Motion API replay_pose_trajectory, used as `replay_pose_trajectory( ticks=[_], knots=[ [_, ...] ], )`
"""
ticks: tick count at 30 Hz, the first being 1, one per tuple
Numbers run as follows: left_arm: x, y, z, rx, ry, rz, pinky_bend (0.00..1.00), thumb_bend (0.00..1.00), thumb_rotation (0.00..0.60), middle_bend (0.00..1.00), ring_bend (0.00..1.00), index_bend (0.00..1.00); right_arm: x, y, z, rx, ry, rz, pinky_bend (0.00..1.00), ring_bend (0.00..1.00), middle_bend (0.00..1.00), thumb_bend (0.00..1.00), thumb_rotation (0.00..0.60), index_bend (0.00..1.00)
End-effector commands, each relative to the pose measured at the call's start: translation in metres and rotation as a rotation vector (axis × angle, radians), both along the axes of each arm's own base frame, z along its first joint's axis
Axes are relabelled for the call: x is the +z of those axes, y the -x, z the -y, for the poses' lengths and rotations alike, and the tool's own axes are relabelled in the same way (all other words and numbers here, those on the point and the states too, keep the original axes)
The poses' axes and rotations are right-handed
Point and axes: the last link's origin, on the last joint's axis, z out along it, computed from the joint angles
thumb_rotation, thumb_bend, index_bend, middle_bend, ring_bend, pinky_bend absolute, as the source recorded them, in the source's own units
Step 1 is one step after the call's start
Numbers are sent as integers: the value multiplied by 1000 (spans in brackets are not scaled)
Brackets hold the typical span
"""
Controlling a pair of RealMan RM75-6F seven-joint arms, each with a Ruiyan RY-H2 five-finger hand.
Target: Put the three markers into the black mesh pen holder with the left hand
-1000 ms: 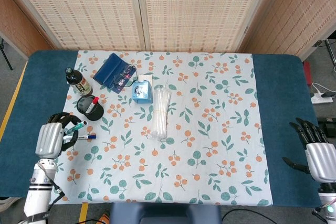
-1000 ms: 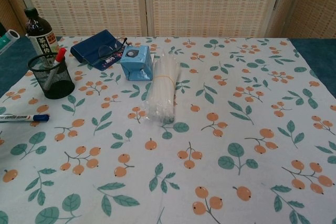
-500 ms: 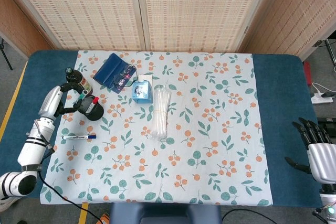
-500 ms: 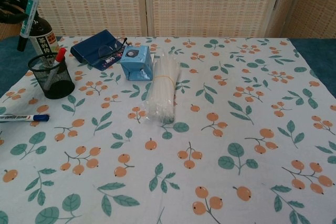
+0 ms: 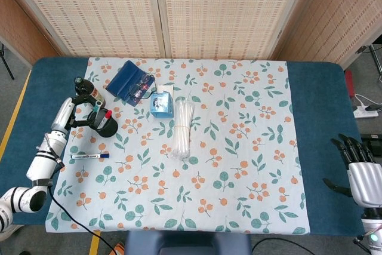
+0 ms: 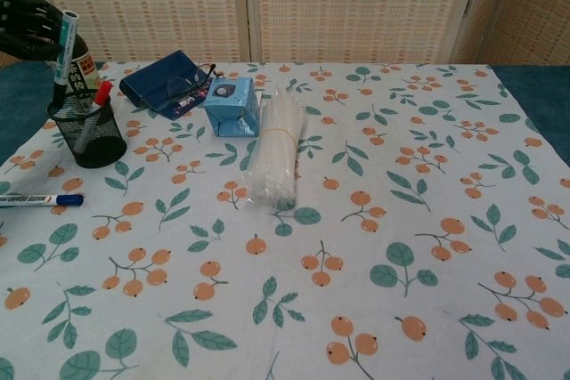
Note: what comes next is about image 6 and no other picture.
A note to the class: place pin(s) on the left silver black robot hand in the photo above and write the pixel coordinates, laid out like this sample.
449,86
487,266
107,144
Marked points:
26,28

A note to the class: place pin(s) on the green-printed black-capped marker pen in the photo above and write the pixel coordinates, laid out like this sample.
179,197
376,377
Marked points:
66,50

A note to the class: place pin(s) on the red-capped white marker pen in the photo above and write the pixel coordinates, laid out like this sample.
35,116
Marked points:
103,93

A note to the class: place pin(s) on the blue cap marker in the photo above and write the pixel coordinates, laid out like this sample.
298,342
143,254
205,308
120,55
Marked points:
31,200

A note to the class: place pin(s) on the black mesh pen holder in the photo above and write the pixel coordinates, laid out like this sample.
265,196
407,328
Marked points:
107,148

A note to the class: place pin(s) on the dark glass labelled bottle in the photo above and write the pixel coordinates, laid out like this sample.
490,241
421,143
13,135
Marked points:
84,70

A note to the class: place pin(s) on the navy blue glasses case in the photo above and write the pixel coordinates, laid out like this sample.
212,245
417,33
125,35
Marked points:
151,79

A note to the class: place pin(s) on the black-rimmed eyeglasses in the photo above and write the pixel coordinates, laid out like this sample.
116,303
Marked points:
177,86

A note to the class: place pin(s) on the dark printed tag card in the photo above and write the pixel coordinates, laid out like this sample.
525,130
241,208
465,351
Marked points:
184,106

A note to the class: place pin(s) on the light blue carton box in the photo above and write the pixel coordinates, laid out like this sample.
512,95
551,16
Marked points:
231,104

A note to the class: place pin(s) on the bundle of clear straws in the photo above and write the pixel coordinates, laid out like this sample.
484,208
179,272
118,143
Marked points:
278,153

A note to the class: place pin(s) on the floral orange fruit tablecloth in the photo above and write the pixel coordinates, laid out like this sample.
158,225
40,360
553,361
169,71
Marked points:
311,242

